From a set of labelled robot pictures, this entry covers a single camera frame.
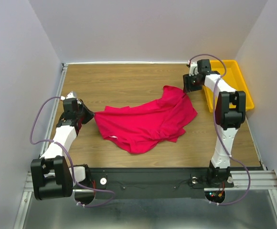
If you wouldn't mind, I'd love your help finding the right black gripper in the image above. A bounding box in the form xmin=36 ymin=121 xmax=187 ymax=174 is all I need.
xmin=182 ymin=72 xmax=202 ymax=93

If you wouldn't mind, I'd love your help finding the red t shirt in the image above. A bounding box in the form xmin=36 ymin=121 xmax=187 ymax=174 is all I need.
xmin=95 ymin=85 xmax=197 ymax=154

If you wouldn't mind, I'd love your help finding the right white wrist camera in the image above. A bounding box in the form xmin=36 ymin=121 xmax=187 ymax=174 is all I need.
xmin=187 ymin=61 xmax=198 ymax=75

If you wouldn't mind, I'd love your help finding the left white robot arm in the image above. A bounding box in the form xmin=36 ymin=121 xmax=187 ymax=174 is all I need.
xmin=31 ymin=92 xmax=95 ymax=200

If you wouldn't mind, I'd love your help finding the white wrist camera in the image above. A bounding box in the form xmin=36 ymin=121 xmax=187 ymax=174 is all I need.
xmin=60 ymin=91 xmax=77 ymax=101
xmin=187 ymin=61 xmax=198 ymax=75

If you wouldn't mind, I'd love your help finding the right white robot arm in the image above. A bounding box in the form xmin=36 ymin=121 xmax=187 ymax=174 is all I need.
xmin=183 ymin=59 xmax=246 ymax=186

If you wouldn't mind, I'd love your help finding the yellow plastic bin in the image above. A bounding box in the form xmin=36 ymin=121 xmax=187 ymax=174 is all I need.
xmin=203 ymin=60 xmax=255 ymax=113

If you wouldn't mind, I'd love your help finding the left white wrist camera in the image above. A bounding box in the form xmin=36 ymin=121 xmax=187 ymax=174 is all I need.
xmin=60 ymin=91 xmax=77 ymax=101

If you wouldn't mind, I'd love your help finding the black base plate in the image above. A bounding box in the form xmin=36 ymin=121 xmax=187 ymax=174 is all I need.
xmin=37 ymin=163 xmax=234 ymax=203

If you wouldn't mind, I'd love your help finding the aluminium frame rail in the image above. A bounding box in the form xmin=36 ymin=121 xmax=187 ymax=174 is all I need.
xmin=13 ymin=63 xmax=68 ymax=229

